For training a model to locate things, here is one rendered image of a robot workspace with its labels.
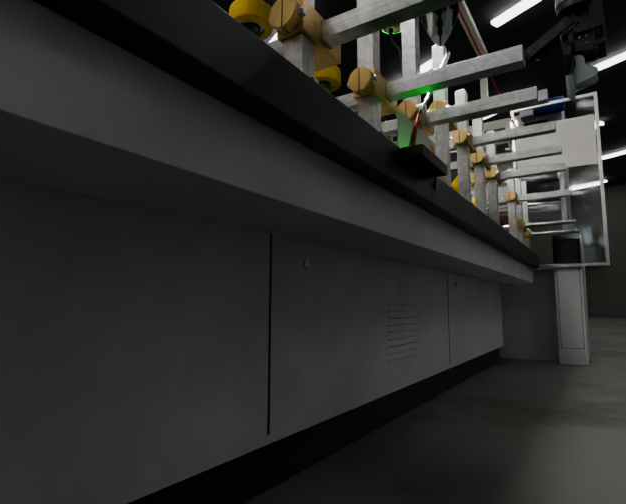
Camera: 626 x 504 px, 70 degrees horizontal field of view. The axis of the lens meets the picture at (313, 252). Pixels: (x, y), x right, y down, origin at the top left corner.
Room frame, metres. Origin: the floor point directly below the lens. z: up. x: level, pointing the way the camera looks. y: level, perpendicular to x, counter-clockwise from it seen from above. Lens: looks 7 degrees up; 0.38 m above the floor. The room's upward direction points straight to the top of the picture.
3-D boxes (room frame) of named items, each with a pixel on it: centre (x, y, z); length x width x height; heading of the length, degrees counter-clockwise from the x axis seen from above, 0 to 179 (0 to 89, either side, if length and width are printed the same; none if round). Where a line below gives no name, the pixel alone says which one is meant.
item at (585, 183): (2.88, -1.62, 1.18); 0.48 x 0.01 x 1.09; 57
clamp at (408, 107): (1.09, -0.26, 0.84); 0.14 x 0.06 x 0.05; 147
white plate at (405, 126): (1.03, -0.25, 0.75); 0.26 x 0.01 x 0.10; 147
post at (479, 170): (1.70, -0.65, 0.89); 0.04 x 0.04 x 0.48; 57
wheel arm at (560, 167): (1.89, -0.90, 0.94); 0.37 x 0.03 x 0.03; 57
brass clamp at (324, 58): (0.67, 0.01, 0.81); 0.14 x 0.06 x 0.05; 147
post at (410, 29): (1.07, -0.25, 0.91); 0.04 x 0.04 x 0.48; 57
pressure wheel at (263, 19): (0.75, 0.11, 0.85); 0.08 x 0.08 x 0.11
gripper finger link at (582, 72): (0.89, -0.57, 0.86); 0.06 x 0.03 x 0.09; 57
